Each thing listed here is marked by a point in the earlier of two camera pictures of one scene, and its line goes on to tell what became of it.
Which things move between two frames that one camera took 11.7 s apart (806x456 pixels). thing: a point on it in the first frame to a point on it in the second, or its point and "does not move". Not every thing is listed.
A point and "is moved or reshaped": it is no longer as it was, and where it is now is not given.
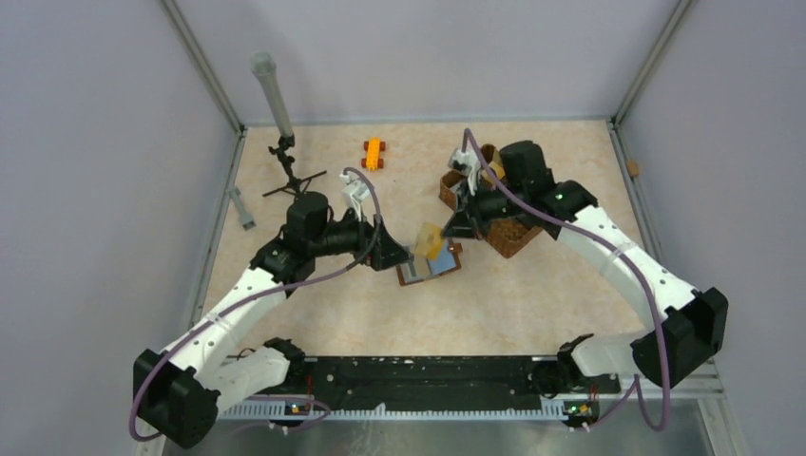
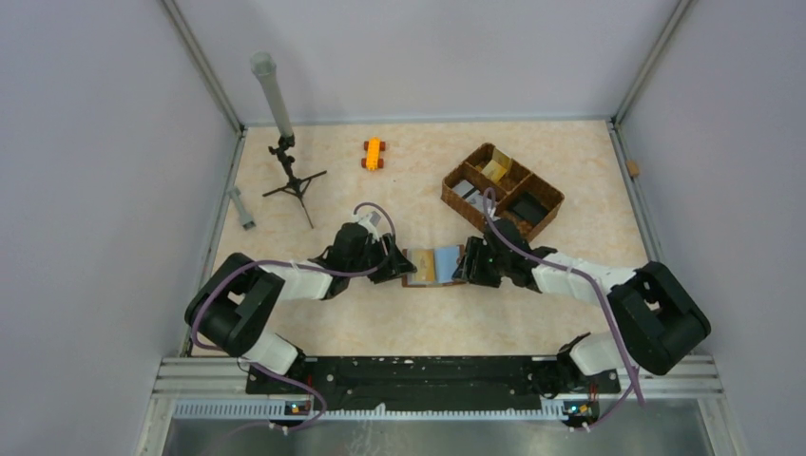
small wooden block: (633, 167) does not move
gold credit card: (429, 240) to (424, 262)
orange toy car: (373, 161) does not move
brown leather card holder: (447, 261) is moved or reshaped
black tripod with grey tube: (263, 65) does not move
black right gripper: (461, 225) to (470, 268)
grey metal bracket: (246, 220) does not move
